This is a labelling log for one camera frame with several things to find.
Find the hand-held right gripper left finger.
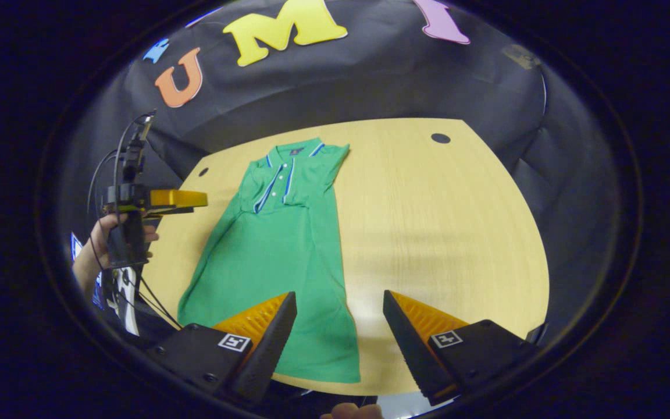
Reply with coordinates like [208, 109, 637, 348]
[148, 291, 299, 405]

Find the brown tape patch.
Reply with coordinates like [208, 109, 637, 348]
[501, 44, 542, 70]

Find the black backdrop cloth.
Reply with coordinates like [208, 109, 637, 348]
[59, 0, 632, 350]

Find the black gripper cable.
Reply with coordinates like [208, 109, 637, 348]
[86, 113, 183, 331]

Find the green T-shirt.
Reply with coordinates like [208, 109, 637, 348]
[177, 138, 362, 385]

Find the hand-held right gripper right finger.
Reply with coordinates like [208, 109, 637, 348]
[383, 289, 538, 407]

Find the white and black shoe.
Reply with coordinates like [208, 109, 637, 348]
[102, 267, 141, 337]

